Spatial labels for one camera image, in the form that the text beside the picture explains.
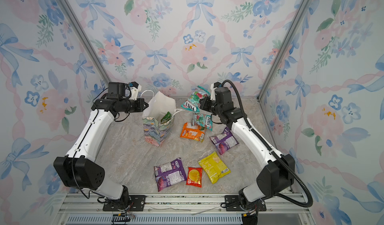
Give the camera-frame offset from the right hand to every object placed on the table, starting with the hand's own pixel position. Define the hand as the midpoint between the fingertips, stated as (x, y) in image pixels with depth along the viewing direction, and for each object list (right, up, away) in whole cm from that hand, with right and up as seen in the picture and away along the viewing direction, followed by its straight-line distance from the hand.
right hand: (200, 99), depth 78 cm
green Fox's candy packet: (-4, -2, 0) cm, 4 cm away
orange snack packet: (-4, -19, +20) cm, 28 cm away
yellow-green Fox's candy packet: (-21, -10, +20) cm, 31 cm away
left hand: (-27, -2, +1) cm, 27 cm away
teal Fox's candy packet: (+4, -13, +23) cm, 27 cm away
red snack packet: (-3, -42, +4) cm, 42 cm away
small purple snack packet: (+16, -24, +15) cm, 33 cm away
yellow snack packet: (+8, -37, +5) cm, 39 cm away
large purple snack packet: (-17, -40, +3) cm, 43 cm away
